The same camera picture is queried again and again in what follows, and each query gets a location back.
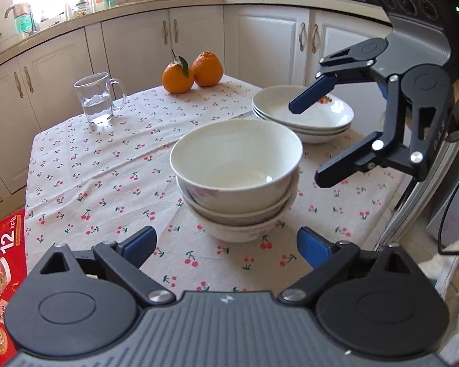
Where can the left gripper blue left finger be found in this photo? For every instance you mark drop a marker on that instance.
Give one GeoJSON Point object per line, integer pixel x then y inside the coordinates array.
{"type": "Point", "coordinates": [122, 261]}

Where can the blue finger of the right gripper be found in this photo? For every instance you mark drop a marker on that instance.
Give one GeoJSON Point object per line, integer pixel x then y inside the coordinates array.
{"type": "Point", "coordinates": [351, 65]}
{"type": "Point", "coordinates": [359, 152]}

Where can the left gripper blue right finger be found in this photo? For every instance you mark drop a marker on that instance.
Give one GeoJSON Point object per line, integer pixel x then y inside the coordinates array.
{"type": "Point", "coordinates": [328, 262]}

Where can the large white plate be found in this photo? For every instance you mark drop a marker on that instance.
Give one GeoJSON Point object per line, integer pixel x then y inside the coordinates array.
{"type": "Point", "coordinates": [305, 130]}

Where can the kitchen faucet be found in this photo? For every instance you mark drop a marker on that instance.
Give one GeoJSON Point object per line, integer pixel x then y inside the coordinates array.
{"type": "Point", "coordinates": [23, 18]}

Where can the white base cabinets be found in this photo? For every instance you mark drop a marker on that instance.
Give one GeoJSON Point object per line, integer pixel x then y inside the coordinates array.
{"type": "Point", "coordinates": [260, 43]}

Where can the cherry print tablecloth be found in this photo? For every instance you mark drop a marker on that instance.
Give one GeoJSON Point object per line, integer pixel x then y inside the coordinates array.
{"type": "Point", "coordinates": [87, 185]}

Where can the red printed carton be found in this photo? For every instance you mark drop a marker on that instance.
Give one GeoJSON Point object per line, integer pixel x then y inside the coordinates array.
{"type": "Point", "coordinates": [12, 273]}

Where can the bumpy orange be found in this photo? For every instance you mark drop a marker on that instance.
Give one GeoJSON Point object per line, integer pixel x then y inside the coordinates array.
{"type": "Point", "coordinates": [207, 69]}

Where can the glass water mug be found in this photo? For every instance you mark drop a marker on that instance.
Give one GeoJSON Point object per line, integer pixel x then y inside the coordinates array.
{"type": "Point", "coordinates": [95, 97]}

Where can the orange with leaf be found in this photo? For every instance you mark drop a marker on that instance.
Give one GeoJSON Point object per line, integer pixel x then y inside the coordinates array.
{"type": "Point", "coordinates": [177, 77]}

